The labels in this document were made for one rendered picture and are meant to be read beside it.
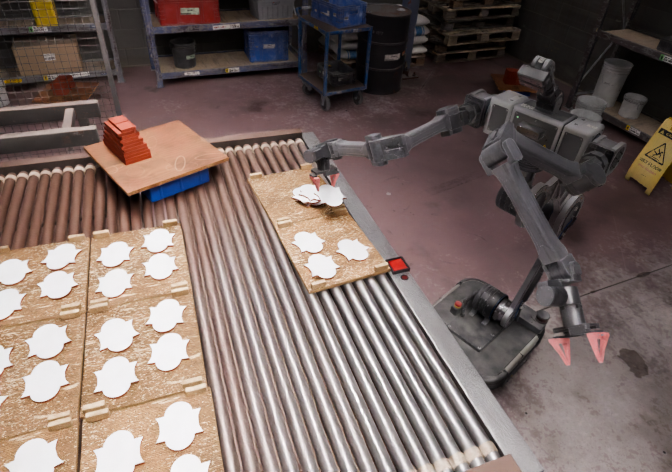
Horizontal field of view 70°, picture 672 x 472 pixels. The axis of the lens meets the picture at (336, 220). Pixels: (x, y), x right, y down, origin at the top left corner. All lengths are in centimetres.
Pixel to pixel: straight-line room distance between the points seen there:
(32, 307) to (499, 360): 207
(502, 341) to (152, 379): 180
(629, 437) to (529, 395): 49
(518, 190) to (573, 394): 177
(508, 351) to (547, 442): 46
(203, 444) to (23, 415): 52
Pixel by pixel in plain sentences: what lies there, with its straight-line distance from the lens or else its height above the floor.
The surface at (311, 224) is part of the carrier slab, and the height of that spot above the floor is 94.
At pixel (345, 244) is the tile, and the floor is 94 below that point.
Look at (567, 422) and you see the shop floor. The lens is 290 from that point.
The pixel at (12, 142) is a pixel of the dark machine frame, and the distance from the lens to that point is 291.
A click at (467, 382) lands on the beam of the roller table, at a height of 91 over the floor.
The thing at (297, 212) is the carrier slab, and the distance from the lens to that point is 217.
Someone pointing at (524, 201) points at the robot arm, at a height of 149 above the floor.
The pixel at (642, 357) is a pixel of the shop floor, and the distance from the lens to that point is 341.
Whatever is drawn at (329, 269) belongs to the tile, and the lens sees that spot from 188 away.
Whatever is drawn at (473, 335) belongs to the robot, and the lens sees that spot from 269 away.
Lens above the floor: 223
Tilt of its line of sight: 37 degrees down
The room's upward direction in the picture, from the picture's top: 4 degrees clockwise
